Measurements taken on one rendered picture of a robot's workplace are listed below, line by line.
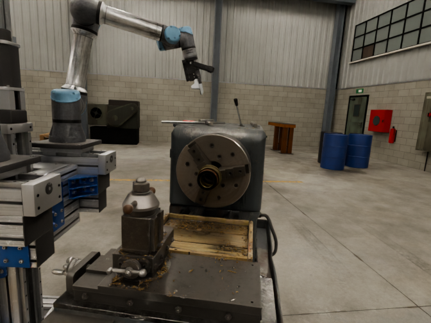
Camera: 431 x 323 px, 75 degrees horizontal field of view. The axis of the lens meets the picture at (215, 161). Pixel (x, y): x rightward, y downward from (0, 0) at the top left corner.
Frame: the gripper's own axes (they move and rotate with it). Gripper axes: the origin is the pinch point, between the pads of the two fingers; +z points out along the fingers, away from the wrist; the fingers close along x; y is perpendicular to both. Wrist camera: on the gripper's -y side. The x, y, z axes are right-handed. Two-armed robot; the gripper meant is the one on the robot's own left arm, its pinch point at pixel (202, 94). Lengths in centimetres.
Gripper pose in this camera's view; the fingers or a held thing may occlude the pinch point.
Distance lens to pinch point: 159.1
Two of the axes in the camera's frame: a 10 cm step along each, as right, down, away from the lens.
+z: 2.1, 9.4, 2.5
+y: -9.7, 2.2, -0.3
